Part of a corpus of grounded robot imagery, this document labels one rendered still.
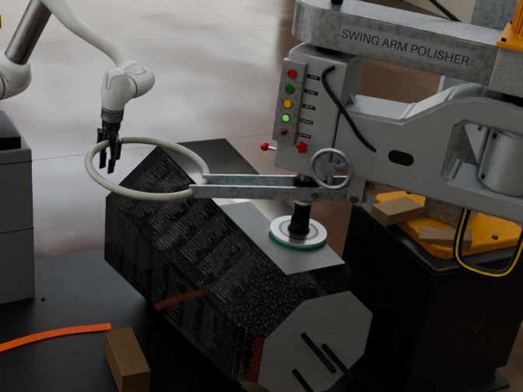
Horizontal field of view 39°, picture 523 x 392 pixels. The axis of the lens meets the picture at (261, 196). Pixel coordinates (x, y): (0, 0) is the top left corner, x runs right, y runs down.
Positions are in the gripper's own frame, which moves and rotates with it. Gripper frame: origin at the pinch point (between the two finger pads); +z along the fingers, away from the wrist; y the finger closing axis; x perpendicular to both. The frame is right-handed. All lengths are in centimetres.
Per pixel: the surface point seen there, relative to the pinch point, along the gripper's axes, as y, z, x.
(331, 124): 93, -57, 7
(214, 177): 47, -13, 11
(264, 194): 74, -21, 7
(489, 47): 131, -95, 17
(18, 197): -37, 30, -15
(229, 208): 56, -3, 13
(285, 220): 78, -8, 18
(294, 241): 90, -8, 8
